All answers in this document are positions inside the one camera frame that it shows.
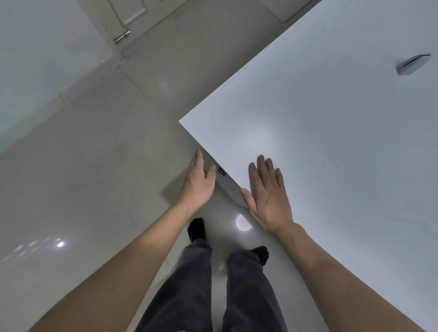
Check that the person's left hand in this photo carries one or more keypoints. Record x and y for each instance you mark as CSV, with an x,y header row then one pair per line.
x,y
197,187

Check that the person's right hand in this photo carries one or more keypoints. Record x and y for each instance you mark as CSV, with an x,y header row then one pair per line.
x,y
270,203

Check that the person's right thumb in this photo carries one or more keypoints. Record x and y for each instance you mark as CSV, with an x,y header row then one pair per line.
x,y
248,201

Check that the person's right middle finger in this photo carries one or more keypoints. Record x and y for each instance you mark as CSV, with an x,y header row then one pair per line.
x,y
263,172

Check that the person's left thumb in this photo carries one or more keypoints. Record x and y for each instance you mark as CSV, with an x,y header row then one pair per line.
x,y
211,170

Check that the person's right little finger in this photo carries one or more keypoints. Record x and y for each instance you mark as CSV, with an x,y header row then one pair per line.
x,y
280,181

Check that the person's left forearm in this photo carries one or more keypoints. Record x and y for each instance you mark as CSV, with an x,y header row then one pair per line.
x,y
130,263

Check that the person's right forearm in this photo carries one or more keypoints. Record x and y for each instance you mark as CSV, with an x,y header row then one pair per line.
x,y
338,284

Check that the black sock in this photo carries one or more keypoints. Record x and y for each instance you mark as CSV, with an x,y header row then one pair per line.
x,y
261,254
197,230

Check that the dark grey trousers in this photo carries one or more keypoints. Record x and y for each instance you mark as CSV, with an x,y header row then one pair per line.
x,y
191,294

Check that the pale panelled door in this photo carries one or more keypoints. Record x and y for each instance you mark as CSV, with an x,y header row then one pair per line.
x,y
137,17

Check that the small grey flat box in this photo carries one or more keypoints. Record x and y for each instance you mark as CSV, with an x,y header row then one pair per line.
x,y
410,65

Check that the metal table bracket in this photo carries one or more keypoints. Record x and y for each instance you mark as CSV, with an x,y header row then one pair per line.
x,y
221,172

